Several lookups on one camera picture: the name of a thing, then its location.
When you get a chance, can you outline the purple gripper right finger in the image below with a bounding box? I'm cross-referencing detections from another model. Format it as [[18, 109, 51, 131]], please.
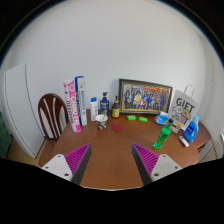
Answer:
[[132, 144, 181, 185]]

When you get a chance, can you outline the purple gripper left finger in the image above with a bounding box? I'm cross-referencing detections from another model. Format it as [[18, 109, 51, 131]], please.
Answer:
[[42, 143, 92, 185]]

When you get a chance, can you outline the green plastic bottle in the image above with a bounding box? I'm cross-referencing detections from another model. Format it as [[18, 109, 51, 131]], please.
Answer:
[[154, 118, 173, 150]]

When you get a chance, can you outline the small white remote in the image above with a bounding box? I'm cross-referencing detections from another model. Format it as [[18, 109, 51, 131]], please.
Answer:
[[179, 136, 189, 147]]

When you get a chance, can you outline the right green soap bar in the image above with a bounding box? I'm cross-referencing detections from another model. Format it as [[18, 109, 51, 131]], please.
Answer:
[[138, 117, 148, 122]]

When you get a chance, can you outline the green soap bar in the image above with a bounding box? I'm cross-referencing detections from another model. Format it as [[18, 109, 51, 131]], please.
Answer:
[[138, 117, 148, 122], [127, 115, 136, 121]]

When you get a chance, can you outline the blue tissue pack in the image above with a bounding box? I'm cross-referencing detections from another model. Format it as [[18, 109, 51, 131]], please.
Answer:
[[155, 112, 169, 125]]

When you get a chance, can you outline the blue detergent bottle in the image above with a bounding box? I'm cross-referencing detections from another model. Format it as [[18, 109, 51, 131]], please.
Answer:
[[184, 116, 200, 143]]

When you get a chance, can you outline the red round coaster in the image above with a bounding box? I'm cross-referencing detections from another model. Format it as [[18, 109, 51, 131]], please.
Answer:
[[111, 124, 122, 132]]

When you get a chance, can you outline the left green soap bar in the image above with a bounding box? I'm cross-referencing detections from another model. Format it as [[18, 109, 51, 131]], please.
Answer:
[[127, 115, 136, 121]]

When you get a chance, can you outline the patterned paper cup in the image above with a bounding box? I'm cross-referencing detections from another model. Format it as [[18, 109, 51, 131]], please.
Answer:
[[96, 114, 108, 130]]

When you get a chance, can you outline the brown wooden chair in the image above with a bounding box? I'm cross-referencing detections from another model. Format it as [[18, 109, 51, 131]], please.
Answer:
[[38, 93, 69, 141]]

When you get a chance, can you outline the white radiator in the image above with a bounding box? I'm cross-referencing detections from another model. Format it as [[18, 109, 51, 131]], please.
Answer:
[[201, 143, 222, 163]]

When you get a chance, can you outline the white gift paper bag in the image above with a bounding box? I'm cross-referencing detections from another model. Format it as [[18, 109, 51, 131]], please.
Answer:
[[168, 85, 199, 130]]

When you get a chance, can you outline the white bottle blue cap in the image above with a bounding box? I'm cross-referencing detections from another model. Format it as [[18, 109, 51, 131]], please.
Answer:
[[90, 97, 98, 121]]

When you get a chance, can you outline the dark blue pump bottle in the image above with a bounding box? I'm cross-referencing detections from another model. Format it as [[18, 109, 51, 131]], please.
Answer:
[[100, 92, 109, 116]]

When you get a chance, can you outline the amber pump bottle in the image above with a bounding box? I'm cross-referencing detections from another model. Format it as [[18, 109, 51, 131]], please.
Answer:
[[112, 96, 120, 118]]

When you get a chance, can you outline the framed group photo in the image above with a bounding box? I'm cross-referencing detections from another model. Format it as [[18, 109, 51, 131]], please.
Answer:
[[119, 79, 173, 115]]

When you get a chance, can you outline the pink tall box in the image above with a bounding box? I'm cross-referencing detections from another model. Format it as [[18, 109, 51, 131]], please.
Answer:
[[63, 79, 81, 133]]

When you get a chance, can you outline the blue white tall box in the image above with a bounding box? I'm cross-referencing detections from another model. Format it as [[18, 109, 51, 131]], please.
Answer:
[[75, 76, 87, 126]]

